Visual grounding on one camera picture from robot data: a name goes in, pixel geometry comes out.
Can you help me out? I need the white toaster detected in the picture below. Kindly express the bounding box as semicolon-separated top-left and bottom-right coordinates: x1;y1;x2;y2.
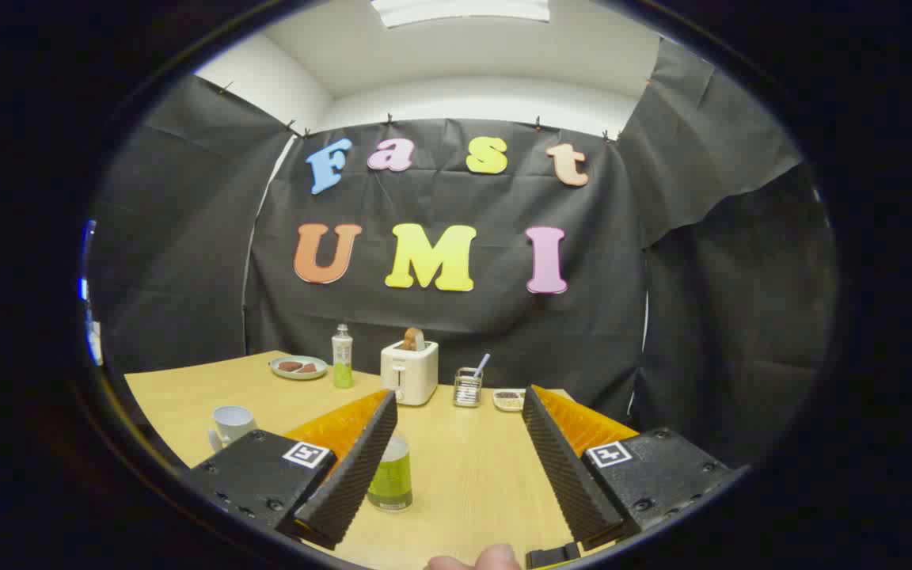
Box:
380;339;439;407

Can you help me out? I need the wire mesh utensil holder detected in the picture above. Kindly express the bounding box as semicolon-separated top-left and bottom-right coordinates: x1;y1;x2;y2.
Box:
454;367;484;409

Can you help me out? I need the wooden table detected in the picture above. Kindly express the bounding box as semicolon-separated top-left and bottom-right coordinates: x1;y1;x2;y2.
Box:
123;351;639;570

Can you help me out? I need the white cup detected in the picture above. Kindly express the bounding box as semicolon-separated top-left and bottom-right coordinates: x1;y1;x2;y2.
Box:
208;405;259;452

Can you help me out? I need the pale green plate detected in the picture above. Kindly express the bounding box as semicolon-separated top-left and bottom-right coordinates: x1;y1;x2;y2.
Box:
269;355;329;381

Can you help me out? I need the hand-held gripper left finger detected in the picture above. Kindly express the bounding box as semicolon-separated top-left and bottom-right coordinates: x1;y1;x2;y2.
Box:
187;388;399;551

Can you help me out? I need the green label juice bottle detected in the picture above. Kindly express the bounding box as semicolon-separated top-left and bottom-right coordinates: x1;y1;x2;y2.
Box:
367;431;414;513

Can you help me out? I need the capped green label bottle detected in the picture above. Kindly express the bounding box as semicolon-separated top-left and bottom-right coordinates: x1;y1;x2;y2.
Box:
332;324;354;390

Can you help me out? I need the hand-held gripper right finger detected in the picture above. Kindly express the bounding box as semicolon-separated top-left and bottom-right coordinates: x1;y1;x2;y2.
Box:
521;385;750;555

